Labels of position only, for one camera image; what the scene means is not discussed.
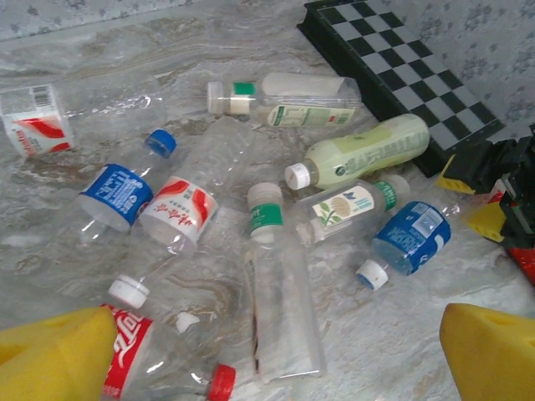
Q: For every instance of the blue-label blue-cap clear bottle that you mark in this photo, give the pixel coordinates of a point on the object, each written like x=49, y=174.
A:
x=117, y=194

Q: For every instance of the red glitter strip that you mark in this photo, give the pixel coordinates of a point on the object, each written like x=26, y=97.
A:
x=524, y=263

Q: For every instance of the flower-label clear bottle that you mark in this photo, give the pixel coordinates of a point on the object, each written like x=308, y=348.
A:
x=338, y=206

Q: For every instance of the pale green opaque bottle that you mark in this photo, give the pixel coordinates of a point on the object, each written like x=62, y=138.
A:
x=368, y=150

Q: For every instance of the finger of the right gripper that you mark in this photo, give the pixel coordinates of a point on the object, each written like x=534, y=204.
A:
x=460, y=173
x=487, y=221

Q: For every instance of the red-cap unlabelled clear bottle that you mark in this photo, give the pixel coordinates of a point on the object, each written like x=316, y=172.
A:
x=221, y=382

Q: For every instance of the blue-label white-cap bottle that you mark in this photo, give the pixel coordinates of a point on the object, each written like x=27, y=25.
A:
x=411, y=238

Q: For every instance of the red-label white-cap bottle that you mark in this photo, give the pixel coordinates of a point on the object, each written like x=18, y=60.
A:
x=127, y=351

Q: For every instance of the black and grey chessboard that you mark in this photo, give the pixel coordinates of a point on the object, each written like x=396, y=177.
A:
x=397, y=62

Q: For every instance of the green-band tall clear bottle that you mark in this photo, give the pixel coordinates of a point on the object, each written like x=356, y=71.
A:
x=265, y=213

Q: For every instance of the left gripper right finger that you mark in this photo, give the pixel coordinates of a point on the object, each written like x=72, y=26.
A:
x=493, y=359

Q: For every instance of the red-white label crushed bottle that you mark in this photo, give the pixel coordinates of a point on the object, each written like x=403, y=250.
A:
x=179, y=209

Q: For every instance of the barcode red-white label bottle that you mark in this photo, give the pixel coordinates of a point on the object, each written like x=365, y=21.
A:
x=37, y=125

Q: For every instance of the white-cap green-label clear bottle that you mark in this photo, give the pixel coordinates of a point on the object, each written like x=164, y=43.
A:
x=292, y=117

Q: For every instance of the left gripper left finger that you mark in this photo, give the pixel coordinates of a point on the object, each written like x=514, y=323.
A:
x=50, y=359

